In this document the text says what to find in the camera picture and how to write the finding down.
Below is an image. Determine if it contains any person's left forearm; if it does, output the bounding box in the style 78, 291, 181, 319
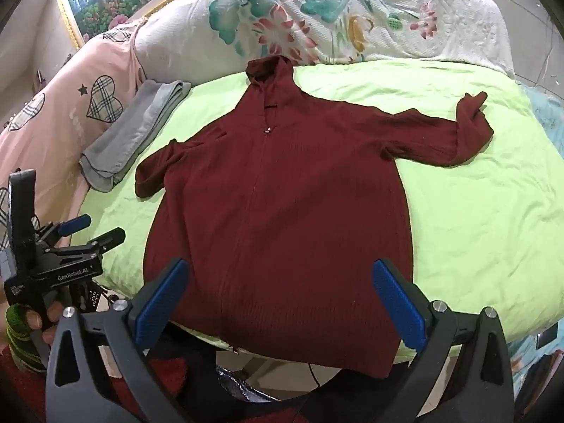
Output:
0, 305, 49, 374

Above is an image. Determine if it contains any dark red hooded sweater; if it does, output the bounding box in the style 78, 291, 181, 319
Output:
134, 56, 494, 380

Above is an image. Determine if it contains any person's red garment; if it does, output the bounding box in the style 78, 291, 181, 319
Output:
0, 346, 221, 423

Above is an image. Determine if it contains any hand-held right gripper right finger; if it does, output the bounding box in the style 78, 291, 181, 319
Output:
372, 259, 516, 423

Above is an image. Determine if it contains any white floral quilt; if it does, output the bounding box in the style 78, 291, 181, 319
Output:
132, 0, 516, 81

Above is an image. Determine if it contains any light green bedsheet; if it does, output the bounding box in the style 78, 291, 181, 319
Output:
70, 59, 564, 353

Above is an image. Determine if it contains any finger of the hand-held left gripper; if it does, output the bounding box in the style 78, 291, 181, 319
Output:
46, 227, 127, 262
37, 214, 92, 247

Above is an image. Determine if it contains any grey folded cloth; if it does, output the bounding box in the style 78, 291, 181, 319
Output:
78, 79, 192, 193

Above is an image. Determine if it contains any black cable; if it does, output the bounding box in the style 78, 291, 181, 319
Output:
306, 362, 327, 391

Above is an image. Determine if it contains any person's left hand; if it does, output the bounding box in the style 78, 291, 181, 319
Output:
0, 302, 65, 345

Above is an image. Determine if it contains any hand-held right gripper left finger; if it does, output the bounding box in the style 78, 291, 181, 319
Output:
46, 258, 190, 423

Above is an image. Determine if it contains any pink heart-print quilt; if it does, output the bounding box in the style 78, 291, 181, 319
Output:
0, 18, 148, 252

